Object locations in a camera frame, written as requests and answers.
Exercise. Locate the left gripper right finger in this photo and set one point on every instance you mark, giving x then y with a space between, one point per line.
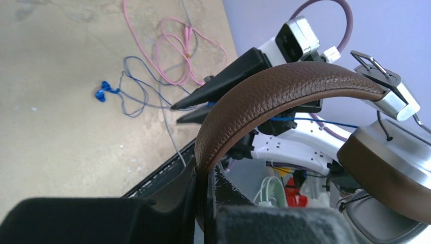
230 217

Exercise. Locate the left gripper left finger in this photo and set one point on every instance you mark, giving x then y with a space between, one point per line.
166 216

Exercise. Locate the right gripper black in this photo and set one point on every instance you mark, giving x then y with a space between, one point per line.
248 64

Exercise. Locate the pink headphones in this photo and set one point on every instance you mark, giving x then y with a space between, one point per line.
185 46

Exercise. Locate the brown headphones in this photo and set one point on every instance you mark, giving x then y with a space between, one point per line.
391 164

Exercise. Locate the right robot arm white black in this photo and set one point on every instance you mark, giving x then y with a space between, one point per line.
296 138

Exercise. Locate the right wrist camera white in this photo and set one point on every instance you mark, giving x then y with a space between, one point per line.
297 42

